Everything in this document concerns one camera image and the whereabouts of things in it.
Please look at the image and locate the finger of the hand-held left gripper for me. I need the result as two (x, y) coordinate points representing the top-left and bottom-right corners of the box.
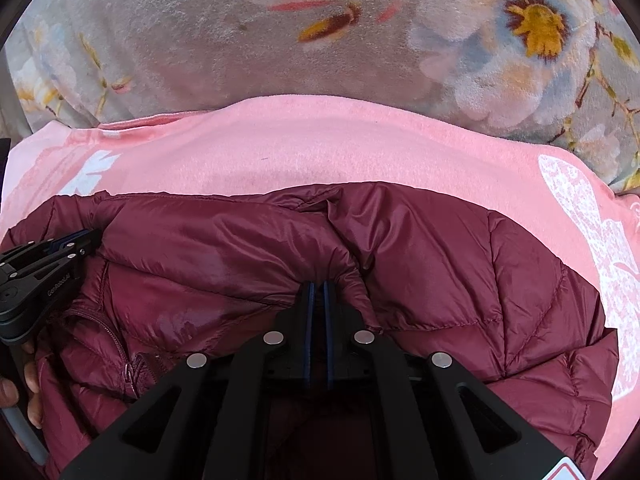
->
(0, 228), (104, 261)
(0, 240), (101, 281)

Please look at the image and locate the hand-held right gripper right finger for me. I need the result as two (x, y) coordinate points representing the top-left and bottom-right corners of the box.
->
(321, 280), (587, 480)

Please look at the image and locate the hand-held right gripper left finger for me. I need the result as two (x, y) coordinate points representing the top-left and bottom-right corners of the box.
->
(60, 280), (317, 480)

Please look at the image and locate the maroon puffer jacket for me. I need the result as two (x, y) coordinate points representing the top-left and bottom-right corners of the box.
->
(0, 180), (621, 480)

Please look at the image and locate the person's left hand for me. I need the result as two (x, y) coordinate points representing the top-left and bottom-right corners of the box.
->
(0, 337), (45, 453)

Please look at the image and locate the black object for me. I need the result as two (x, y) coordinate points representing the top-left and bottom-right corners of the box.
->
(0, 137), (12, 201)

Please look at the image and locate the pink printed blanket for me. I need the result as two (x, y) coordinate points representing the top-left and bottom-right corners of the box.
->
(0, 95), (640, 480)

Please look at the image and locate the grey floral blanket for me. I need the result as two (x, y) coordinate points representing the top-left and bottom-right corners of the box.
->
(0, 0), (640, 196)

